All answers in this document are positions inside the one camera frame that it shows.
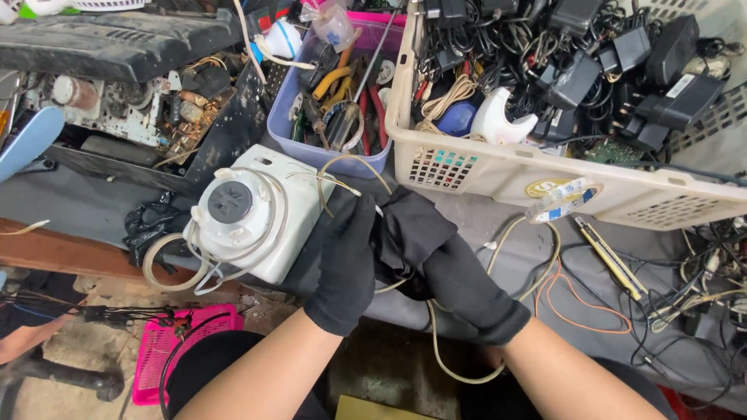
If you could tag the open black electronic chassis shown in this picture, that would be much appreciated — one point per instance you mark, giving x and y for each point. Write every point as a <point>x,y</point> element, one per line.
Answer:
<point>116,52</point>

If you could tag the blue fan blade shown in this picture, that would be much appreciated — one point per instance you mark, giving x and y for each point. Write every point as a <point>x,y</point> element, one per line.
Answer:
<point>26,143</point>

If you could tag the olive cardboard box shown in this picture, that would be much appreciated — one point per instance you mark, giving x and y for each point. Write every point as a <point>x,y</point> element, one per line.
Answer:
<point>379,409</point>

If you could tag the magenta plastic basket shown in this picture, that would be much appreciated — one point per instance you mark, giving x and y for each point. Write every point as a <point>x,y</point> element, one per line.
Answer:
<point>379,32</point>

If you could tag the clear tape roll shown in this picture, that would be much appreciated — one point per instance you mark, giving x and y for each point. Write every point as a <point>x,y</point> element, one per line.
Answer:
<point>356,131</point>

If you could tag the white plastic housing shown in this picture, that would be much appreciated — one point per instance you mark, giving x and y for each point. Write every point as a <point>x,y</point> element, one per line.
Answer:
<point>496,119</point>

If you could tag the clear plastic bag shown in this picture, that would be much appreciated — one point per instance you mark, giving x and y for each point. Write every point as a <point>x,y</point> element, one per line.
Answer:
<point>332,23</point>

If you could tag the white light bulb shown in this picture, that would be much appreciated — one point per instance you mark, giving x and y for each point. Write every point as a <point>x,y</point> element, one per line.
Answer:
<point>283,38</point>

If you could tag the blue plastic part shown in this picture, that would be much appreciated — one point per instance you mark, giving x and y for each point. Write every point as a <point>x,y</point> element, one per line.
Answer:
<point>456,119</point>

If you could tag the white blender base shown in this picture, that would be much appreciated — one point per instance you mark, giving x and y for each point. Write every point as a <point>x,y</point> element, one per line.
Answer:
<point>274,216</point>

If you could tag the person's left hand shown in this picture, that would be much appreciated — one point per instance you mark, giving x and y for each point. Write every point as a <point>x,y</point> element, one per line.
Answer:
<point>344,274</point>

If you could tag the pink plastic basket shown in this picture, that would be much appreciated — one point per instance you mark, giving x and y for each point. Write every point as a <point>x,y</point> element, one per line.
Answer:
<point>154,356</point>

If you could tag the purple tool bin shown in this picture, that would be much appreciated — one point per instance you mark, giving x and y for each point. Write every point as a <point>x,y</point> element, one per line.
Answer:
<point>309,149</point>

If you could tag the yellow utility knife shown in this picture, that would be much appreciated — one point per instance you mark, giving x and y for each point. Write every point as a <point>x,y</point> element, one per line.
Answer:
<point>610,259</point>

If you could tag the black cloth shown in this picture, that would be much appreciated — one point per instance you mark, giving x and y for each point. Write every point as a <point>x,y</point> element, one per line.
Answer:
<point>411,233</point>

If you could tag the person's left fingers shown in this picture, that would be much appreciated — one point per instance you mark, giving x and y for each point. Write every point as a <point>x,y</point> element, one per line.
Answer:
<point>357,224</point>

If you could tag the cream basket of power adapters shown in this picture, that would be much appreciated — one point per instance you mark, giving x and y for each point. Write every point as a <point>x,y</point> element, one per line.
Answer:
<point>502,175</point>

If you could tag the black plastic bag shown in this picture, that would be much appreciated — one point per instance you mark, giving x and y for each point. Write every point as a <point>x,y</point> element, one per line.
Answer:
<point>149,230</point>

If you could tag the person's right hand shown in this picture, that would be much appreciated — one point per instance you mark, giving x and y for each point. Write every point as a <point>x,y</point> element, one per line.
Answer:
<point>472,291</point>

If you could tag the white and blue tape roll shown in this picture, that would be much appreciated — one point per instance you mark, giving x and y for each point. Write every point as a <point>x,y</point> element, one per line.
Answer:
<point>563,201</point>

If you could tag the wooden plank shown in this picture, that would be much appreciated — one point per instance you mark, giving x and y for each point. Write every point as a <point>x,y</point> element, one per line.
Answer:
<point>58,254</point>

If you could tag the black metal pipe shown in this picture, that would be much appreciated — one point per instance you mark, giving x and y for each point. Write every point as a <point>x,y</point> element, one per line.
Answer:
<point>70,376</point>

